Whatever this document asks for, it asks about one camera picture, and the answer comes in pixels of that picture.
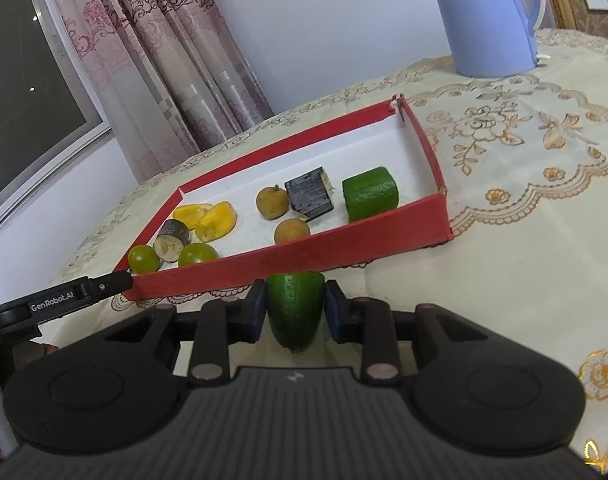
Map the blue electric kettle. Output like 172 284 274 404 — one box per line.
437 0 547 78

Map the green round fruit front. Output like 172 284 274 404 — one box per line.
177 243 219 266

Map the red shallow box tray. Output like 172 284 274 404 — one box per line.
125 96 453 301

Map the pink floral curtain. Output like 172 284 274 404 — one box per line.
55 0 272 182

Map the green cut cucumber chunk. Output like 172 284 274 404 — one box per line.
342 167 399 223

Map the green round fruit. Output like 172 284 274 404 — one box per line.
127 245 162 275
177 243 219 266

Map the dark eggplant slice right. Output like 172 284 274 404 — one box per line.
284 167 334 221

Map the green avocado half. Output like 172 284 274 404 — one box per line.
266 271 325 353

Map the green round fruit left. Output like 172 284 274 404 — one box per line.
127 245 162 275

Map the brown longan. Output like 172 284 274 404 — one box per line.
255 185 290 220
273 219 310 245

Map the brown longan front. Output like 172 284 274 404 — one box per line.
273 219 310 245

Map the yellow fruit piece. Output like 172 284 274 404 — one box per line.
194 202 238 243
171 204 213 230

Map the eggplant half cut piece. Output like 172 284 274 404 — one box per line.
153 219 190 263

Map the brown longan back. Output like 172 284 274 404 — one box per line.
255 185 290 220

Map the window with white frame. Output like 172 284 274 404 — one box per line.
0 0 110 226

